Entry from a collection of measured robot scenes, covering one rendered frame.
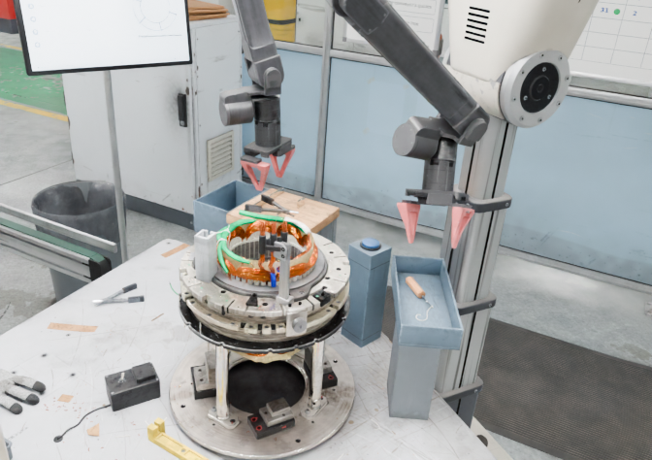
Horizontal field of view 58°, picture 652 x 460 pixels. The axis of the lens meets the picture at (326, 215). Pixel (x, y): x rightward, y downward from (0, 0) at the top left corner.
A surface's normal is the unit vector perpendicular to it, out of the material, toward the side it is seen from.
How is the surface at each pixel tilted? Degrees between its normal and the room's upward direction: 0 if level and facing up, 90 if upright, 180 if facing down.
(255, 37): 81
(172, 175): 90
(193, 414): 0
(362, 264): 90
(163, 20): 83
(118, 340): 0
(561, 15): 109
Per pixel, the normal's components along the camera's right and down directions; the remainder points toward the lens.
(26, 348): 0.07, -0.90
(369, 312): 0.68, 0.36
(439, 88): 0.36, 0.72
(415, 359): -0.04, 0.44
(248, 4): 0.39, 0.44
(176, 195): -0.45, 0.37
